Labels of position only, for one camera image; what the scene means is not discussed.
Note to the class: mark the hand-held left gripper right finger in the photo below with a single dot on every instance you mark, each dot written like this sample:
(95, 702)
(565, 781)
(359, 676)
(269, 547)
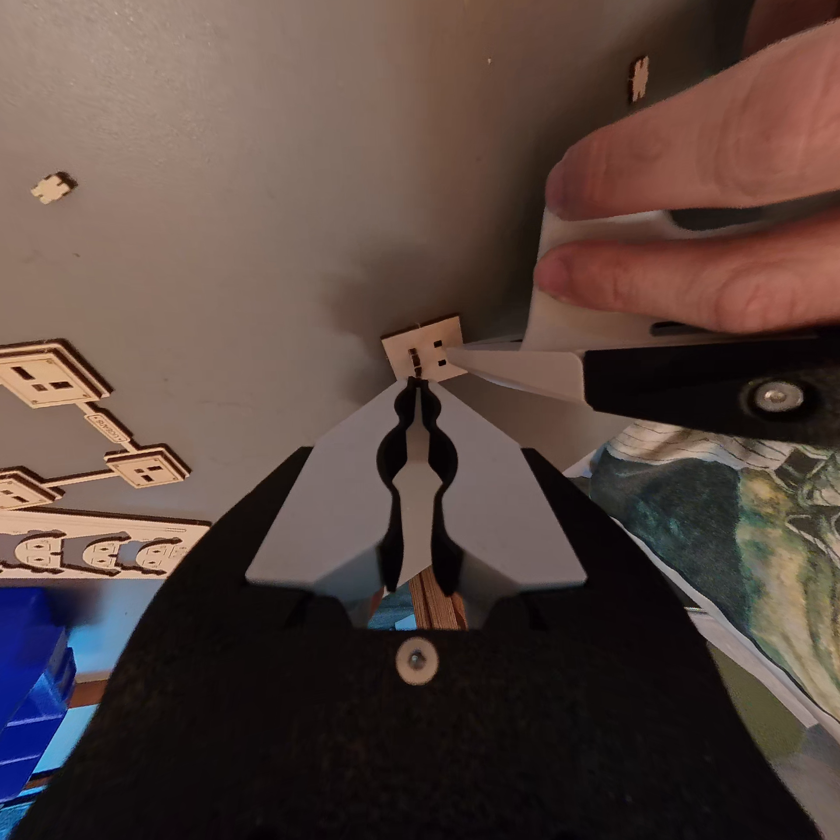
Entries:
(512, 518)

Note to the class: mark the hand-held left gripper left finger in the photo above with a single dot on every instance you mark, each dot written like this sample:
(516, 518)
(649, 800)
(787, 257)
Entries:
(328, 518)

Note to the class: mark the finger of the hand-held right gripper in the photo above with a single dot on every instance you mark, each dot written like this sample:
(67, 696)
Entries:
(558, 390)
(538, 364)

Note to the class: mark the tiny wooden peg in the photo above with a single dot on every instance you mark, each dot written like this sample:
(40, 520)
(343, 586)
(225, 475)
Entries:
(414, 374)

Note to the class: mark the small square wooden plate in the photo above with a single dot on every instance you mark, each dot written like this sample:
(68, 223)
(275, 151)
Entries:
(397, 344)

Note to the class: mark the grey desk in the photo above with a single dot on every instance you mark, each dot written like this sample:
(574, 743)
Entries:
(229, 197)

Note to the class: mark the person's right hand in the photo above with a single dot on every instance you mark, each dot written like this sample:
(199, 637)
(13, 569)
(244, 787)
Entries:
(722, 151)

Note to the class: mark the plywood board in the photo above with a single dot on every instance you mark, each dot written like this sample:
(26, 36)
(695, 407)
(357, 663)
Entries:
(439, 604)

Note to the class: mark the person's printed shirt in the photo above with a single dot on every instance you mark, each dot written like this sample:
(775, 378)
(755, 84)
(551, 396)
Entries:
(722, 525)

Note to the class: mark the wooden arch cutout sheet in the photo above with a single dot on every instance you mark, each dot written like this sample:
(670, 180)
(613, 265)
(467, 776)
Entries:
(98, 525)

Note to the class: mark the tiny wooden connector piece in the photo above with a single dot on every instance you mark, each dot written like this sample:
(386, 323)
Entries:
(54, 187)
(638, 79)

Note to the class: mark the blue storage crate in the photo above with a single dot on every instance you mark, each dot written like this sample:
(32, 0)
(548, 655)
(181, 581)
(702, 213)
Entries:
(33, 656)

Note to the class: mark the wooden four-square frame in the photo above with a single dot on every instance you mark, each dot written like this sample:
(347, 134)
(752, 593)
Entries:
(174, 467)

